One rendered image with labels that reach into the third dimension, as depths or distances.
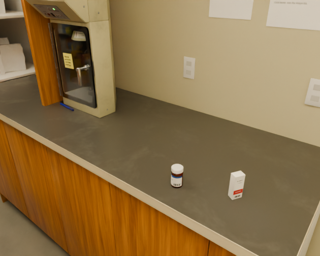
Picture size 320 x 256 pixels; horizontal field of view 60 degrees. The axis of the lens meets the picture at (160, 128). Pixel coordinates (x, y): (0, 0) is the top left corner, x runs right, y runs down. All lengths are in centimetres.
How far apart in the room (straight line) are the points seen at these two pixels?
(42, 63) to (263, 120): 119
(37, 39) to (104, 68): 41
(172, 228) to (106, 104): 77
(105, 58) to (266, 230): 103
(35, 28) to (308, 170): 142
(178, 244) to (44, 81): 113
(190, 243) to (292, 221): 32
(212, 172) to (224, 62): 61
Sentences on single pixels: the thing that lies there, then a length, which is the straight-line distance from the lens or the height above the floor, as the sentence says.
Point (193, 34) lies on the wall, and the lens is 151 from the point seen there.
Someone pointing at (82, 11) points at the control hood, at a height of 146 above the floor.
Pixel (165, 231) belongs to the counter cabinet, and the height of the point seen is 79.
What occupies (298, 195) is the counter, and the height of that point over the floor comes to 94.
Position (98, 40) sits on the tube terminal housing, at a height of 132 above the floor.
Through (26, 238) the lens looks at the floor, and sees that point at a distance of 227.
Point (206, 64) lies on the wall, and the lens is 150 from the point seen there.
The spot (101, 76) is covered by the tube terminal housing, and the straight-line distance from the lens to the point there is 144.
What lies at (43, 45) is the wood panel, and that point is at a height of 127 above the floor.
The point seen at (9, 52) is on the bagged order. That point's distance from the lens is 262.
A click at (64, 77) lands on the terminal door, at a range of 162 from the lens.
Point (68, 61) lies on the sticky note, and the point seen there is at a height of 121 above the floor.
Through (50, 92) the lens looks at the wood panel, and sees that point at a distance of 173.
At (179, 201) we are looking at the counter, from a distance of 93.
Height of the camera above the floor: 155
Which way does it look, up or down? 27 degrees down
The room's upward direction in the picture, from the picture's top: straight up
